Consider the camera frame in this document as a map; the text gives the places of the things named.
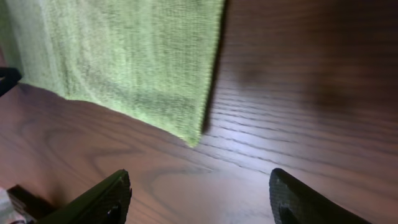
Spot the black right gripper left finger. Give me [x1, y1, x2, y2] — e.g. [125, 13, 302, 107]
[37, 169, 132, 224]

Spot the green microfiber cloth with tag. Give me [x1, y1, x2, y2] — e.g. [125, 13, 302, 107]
[1, 0, 224, 147]

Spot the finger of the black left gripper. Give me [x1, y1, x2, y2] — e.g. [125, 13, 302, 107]
[0, 67, 22, 96]

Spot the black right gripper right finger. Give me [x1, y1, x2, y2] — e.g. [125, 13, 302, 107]
[269, 168, 369, 224]

